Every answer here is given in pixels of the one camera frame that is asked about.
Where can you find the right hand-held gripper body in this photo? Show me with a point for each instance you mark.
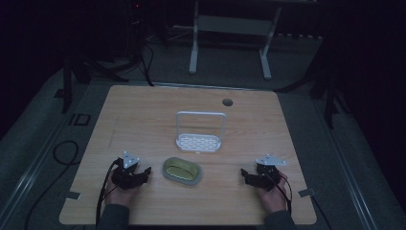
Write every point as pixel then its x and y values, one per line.
pixel 266 175

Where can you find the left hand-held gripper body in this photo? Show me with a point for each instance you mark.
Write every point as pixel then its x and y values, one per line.
pixel 127 174

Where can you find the green soap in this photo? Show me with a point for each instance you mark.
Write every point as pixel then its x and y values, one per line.
pixel 182 171

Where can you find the person's left hand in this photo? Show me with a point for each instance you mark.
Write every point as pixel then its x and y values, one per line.
pixel 123 195

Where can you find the person's right hand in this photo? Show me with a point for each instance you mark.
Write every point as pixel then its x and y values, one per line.
pixel 274 196

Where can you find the grey tape strip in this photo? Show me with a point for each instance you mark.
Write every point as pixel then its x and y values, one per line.
pixel 306 192
pixel 72 195

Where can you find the wooden table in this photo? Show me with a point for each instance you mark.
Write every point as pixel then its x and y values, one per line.
pixel 198 198

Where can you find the black tripod stand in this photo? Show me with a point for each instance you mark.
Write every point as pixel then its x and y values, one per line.
pixel 95 64
pixel 328 89

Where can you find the white metal stand frame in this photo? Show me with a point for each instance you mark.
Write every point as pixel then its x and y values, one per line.
pixel 231 38

